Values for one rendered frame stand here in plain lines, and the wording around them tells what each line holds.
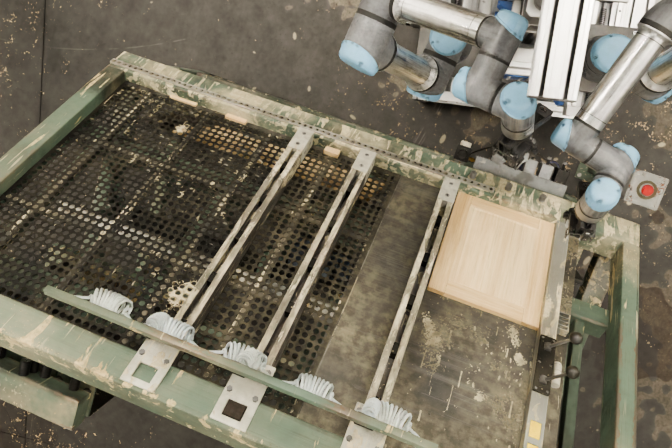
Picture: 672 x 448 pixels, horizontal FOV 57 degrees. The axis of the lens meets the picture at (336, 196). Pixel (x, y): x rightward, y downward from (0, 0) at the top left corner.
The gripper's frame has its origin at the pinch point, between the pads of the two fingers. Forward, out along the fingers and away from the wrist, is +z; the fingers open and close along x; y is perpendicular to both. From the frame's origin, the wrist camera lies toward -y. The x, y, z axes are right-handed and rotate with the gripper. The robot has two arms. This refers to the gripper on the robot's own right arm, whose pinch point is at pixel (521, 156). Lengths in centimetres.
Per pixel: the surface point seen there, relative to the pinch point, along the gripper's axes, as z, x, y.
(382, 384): 24, 7, 70
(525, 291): 57, 16, 17
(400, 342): 27, 2, 58
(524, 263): 62, 9, 8
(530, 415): 36, 42, 48
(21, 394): 4, -66, 143
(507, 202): 68, -11, -8
